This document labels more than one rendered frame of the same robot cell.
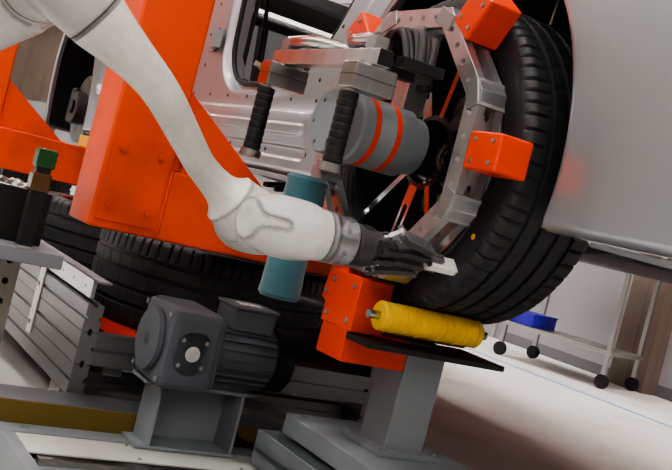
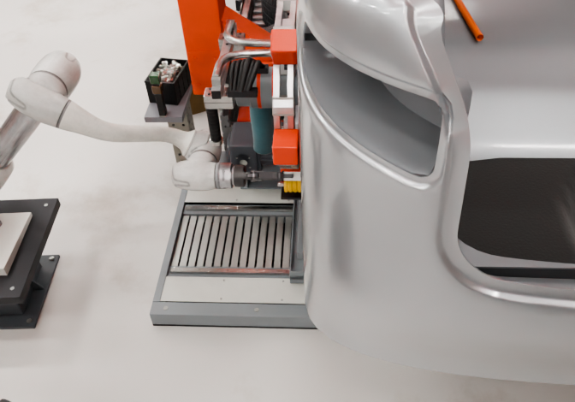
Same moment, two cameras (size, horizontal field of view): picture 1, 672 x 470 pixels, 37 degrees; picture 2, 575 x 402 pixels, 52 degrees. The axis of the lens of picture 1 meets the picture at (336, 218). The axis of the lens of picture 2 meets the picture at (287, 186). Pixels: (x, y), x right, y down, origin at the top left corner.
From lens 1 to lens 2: 1.78 m
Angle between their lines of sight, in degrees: 53
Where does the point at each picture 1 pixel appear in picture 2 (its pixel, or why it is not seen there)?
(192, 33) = not seen: outside the picture
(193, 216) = not seen: hidden behind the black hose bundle
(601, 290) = not seen: outside the picture
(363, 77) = (210, 103)
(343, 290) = not seen: hidden behind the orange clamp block
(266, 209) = (174, 178)
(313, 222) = (199, 180)
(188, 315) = (234, 147)
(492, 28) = (284, 59)
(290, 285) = (263, 148)
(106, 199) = (197, 83)
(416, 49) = (238, 81)
